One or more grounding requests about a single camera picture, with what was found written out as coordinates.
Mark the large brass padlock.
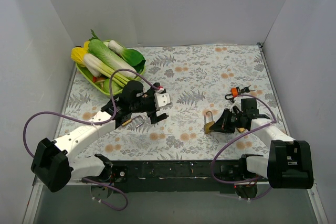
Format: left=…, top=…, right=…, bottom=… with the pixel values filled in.
left=237, top=128, right=246, bottom=133

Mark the long shackle brass padlock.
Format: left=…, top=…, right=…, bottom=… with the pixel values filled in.
left=204, top=111, right=215, bottom=134

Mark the orange key ring with keys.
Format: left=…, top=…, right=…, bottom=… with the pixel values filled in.
left=225, top=84, right=258, bottom=102

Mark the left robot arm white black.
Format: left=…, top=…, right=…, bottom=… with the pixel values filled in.
left=31, top=80, right=171, bottom=192

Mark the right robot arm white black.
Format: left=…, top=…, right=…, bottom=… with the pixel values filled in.
left=204, top=94, right=314, bottom=189

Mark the small brass padlock open shackle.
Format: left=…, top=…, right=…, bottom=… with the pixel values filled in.
left=121, top=115, right=145, bottom=129

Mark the green cabbage head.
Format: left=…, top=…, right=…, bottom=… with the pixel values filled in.
left=102, top=79, right=122, bottom=95

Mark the floral patterned table mat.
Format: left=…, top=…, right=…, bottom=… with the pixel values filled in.
left=78, top=45, right=286, bottom=160

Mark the bok choy dark green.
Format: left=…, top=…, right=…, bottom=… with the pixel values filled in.
left=108, top=40, right=146, bottom=68

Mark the brown mushroom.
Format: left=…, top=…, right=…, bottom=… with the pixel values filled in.
left=95, top=76, right=106, bottom=89

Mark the napa cabbage green white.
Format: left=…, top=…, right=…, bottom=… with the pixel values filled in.
left=88, top=39, right=136, bottom=72

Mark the celery stalk bunch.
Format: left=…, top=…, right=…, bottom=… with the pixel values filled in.
left=83, top=54, right=129, bottom=87

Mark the green plastic tray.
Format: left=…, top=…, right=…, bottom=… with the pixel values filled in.
left=75, top=39, right=146, bottom=95

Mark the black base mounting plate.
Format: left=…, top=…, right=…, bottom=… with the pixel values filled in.
left=81, top=153, right=271, bottom=194

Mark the yellow corn leafy vegetable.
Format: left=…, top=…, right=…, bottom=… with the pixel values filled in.
left=71, top=41, right=90, bottom=67

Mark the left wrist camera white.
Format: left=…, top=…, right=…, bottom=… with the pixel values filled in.
left=154, top=86, right=171, bottom=110

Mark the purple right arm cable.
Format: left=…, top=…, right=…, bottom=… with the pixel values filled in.
left=211, top=94, right=276, bottom=200

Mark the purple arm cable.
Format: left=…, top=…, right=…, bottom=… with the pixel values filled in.
left=22, top=68, right=163, bottom=211
left=211, top=94, right=276, bottom=200

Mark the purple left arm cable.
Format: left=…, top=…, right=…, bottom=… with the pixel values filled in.
left=22, top=68, right=163, bottom=211

